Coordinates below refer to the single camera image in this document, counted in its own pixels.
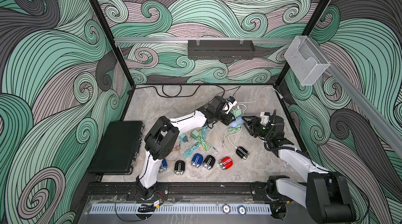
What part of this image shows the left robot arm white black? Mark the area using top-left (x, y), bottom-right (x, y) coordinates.
top-left (136, 108), bottom-right (235, 197)

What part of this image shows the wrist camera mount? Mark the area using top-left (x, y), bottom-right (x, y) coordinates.
top-left (210, 96), bottom-right (237, 114)
top-left (260, 112), bottom-right (271, 126)

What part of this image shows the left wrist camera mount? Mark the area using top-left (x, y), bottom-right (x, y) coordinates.
top-left (210, 96), bottom-right (237, 114)

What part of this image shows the black wall shelf tray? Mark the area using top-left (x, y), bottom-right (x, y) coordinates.
top-left (187, 40), bottom-right (255, 61)

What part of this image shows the clear acrylic wall holder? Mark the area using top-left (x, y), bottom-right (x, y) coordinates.
top-left (284, 36), bottom-right (330, 86)

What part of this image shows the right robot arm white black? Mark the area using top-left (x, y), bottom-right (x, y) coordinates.
top-left (242, 113), bottom-right (357, 224)

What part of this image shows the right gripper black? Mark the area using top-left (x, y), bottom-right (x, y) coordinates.
top-left (241, 115), bottom-right (272, 140)

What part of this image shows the teal USB charger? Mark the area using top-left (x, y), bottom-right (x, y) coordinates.
top-left (179, 134), bottom-right (188, 142)

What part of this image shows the green USB charger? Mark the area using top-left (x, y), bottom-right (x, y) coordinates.
top-left (191, 129), bottom-right (202, 140)

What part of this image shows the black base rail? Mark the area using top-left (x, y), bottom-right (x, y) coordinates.
top-left (84, 181), bottom-right (334, 201)

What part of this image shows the white power strip cable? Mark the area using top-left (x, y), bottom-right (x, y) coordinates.
top-left (238, 85), bottom-right (285, 105)

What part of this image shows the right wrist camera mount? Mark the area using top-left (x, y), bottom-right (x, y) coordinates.
top-left (260, 112), bottom-right (271, 126)

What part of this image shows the perforated white cable duct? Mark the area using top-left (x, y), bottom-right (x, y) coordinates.
top-left (89, 203), bottom-right (272, 216)

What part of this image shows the aluminium wall rail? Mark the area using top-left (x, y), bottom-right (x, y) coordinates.
top-left (113, 37), bottom-right (294, 45)

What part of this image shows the white USB cable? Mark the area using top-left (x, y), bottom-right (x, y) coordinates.
top-left (227, 126), bottom-right (244, 150)

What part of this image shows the black power strip cable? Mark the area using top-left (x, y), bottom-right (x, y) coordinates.
top-left (127, 84), bottom-right (226, 99)

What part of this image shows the light green USB cable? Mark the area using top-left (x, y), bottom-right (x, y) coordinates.
top-left (197, 126), bottom-right (219, 153)

